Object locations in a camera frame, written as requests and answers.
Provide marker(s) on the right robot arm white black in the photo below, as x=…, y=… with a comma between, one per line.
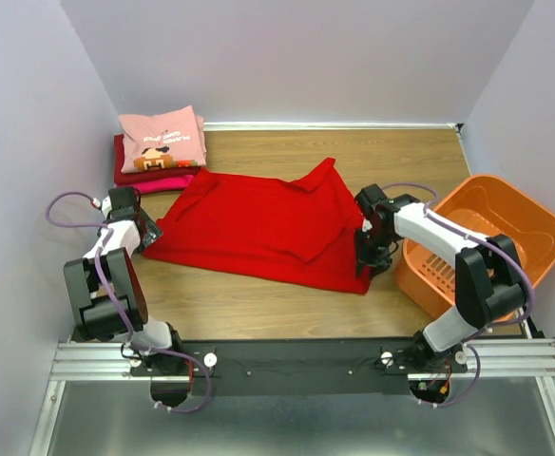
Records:
x=489, y=282

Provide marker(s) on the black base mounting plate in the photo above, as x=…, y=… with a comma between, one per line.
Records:
x=314, y=366

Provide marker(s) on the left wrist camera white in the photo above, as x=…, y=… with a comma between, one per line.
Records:
x=102, y=205

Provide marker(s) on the orange plastic laundry basket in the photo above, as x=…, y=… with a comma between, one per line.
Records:
x=490, y=206

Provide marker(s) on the magenta folded t shirt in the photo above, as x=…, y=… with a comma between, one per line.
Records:
x=176, y=183

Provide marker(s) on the pink folded printed t shirt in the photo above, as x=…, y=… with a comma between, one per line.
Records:
x=164, y=141

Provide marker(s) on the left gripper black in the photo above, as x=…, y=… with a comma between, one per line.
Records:
x=145, y=233

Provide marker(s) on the dark red folded t shirt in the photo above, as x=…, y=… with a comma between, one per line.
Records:
x=122, y=179

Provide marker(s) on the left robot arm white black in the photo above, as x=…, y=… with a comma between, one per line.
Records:
x=105, y=294

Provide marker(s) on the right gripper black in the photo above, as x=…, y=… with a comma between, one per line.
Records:
x=370, y=254

